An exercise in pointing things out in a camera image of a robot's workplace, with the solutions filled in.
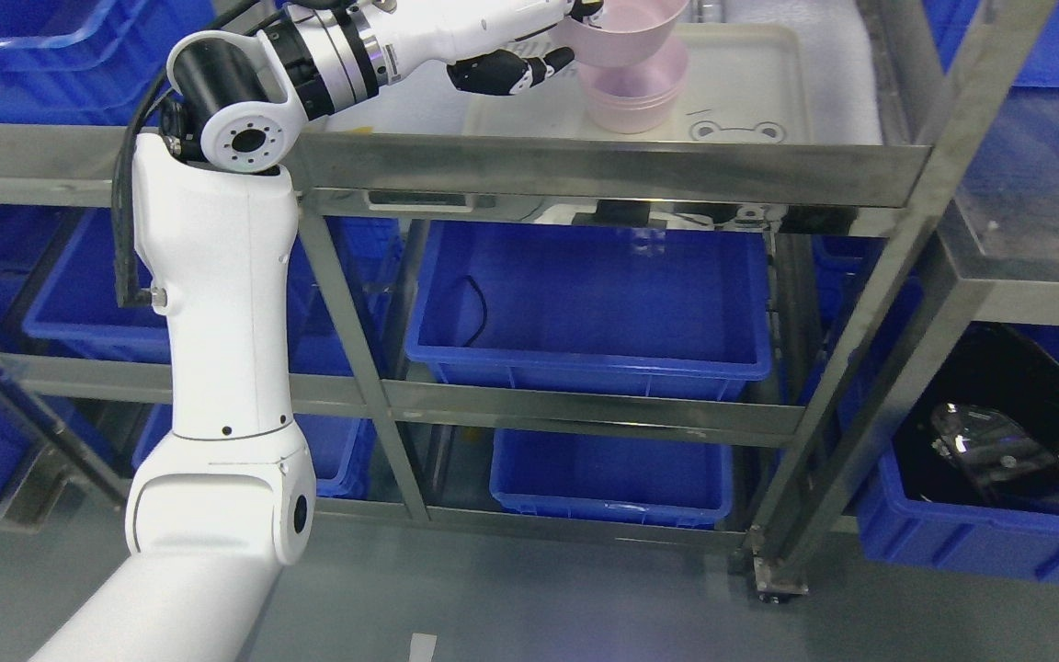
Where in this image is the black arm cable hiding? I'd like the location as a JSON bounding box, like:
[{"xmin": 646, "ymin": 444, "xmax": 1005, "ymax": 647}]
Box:
[{"xmin": 112, "ymin": 0, "xmax": 291, "ymax": 308}]

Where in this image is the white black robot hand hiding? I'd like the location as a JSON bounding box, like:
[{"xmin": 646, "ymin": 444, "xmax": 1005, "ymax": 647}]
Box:
[{"xmin": 369, "ymin": 1, "xmax": 604, "ymax": 97}]

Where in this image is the blue bin on shelf middle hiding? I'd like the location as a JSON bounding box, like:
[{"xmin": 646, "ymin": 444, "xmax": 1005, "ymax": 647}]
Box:
[{"xmin": 403, "ymin": 222, "xmax": 773, "ymax": 402}]

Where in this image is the cream plastic tray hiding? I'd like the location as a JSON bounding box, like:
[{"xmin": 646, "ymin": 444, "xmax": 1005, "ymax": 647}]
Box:
[{"xmin": 465, "ymin": 25, "xmax": 813, "ymax": 145}]

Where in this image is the black motorcycle helmet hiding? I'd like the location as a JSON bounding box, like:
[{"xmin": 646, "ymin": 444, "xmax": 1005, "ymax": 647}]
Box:
[{"xmin": 894, "ymin": 323, "xmax": 1059, "ymax": 516}]

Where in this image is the blue bin on shelf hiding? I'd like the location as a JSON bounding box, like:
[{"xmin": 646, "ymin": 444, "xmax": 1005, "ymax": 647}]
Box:
[
  {"xmin": 403, "ymin": 222, "xmax": 773, "ymax": 402},
  {"xmin": 489, "ymin": 430, "xmax": 733, "ymax": 531}
]

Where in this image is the blue bin on shelf bottom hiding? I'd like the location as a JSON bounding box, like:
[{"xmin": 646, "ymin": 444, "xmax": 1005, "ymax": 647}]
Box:
[{"xmin": 489, "ymin": 430, "xmax": 733, "ymax": 531}]

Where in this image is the stainless steel shelf rack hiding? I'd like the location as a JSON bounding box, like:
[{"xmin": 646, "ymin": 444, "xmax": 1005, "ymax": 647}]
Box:
[{"xmin": 46, "ymin": 1, "xmax": 1058, "ymax": 582}]

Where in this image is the pink ikea bowl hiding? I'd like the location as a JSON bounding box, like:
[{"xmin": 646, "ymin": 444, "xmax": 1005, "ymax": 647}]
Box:
[{"xmin": 546, "ymin": 1, "xmax": 689, "ymax": 68}]

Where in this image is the stack of pink bowls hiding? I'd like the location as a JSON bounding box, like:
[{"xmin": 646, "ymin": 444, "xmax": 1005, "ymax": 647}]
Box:
[{"xmin": 577, "ymin": 38, "xmax": 689, "ymax": 135}]

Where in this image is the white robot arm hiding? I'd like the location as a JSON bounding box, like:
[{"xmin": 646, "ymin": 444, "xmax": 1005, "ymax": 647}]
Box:
[{"xmin": 33, "ymin": 1, "xmax": 380, "ymax": 661}]

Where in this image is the blue bin holding helmet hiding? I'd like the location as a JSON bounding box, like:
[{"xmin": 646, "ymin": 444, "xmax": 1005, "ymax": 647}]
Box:
[{"xmin": 856, "ymin": 322, "xmax": 1059, "ymax": 589}]

